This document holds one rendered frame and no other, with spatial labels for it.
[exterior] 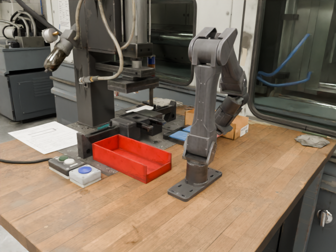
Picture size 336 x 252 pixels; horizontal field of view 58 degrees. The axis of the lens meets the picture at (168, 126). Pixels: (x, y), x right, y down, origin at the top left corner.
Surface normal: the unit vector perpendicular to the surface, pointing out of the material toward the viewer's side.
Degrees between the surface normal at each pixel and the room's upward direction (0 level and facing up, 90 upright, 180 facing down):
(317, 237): 90
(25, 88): 90
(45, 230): 0
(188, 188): 0
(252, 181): 0
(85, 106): 90
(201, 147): 88
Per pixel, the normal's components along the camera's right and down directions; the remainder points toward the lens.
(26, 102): 0.74, 0.25
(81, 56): -0.63, 0.25
